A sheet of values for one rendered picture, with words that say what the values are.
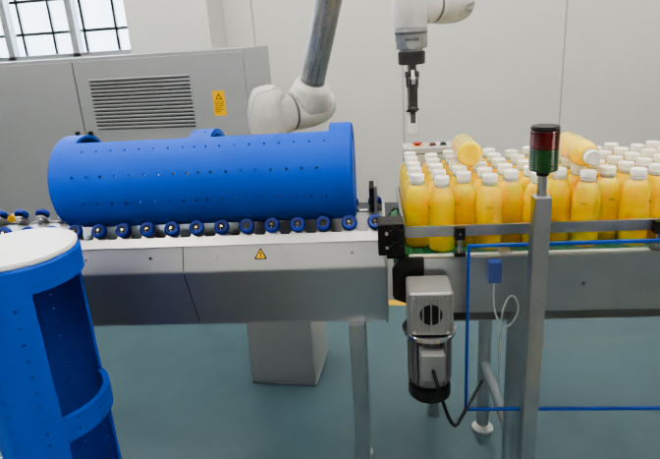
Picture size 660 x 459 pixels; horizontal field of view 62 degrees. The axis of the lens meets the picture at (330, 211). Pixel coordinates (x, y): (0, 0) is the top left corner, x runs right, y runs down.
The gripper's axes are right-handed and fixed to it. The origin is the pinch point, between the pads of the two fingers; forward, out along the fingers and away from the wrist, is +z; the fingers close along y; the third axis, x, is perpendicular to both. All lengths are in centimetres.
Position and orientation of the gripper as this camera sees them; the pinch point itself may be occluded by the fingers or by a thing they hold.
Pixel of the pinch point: (412, 122)
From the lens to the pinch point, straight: 162.8
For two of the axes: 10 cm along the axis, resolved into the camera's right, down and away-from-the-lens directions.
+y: -0.8, 3.1, -9.5
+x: 9.9, -0.4, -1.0
